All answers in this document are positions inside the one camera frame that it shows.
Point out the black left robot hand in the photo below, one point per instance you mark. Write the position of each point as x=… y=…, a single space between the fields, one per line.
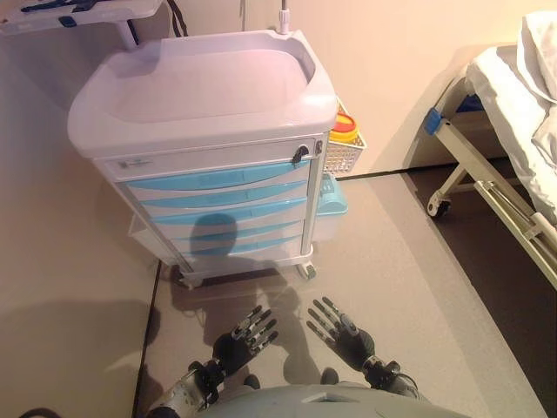
x=232 y=348

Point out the bed caster wheel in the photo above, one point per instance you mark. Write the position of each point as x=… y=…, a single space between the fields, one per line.
x=437 y=209

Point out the small cart pillar lock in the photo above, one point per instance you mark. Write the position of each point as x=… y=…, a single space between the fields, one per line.
x=320 y=146

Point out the black robot foot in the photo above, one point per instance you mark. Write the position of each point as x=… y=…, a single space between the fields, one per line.
x=329 y=376
x=251 y=382

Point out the black cart key lock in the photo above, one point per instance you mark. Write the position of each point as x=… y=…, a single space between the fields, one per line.
x=300 y=155

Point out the white mesh basket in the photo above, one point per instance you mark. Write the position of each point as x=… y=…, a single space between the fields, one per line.
x=346 y=154

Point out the dark blue flat object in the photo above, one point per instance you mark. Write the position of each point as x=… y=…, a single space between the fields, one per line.
x=56 y=5

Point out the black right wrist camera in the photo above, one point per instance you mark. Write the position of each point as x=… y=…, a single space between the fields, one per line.
x=383 y=369

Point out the white cart caster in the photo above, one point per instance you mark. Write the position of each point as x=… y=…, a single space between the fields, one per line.
x=310 y=271

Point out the black left robot foot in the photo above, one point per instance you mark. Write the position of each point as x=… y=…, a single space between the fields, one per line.
x=251 y=382

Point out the black right robot foot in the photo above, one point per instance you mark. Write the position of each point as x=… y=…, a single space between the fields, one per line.
x=329 y=376

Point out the blue bed corner bumper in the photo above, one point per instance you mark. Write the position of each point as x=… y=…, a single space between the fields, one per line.
x=435 y=122

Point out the blue table latch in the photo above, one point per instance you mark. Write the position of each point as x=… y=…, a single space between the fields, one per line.
x=66 y=20

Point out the white medical cart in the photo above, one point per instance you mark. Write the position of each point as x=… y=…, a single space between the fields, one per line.
x=196 y=87

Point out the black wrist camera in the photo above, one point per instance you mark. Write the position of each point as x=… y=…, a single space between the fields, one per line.
x=383 y=369
x=206 y=375

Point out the cream hospital bed frame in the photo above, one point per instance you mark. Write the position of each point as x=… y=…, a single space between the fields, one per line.
x=461 y=143

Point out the white crumpled duvet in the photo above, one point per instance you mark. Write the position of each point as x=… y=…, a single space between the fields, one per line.
x=544 y=152

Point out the metal infusion pole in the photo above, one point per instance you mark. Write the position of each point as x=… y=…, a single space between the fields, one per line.
x=285 y=19

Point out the yellow sharps container red lid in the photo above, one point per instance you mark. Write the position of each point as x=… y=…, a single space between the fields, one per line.
x=346 y=126

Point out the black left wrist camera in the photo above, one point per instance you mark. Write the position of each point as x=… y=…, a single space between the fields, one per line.
x=206 y=375

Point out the white overbed table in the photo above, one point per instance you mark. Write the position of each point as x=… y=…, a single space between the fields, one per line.
x=130 y=11

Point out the waste bin with blue lid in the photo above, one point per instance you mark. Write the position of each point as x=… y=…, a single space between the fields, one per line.
x=333 y=200

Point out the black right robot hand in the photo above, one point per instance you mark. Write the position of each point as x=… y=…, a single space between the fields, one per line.
x=354 y=344

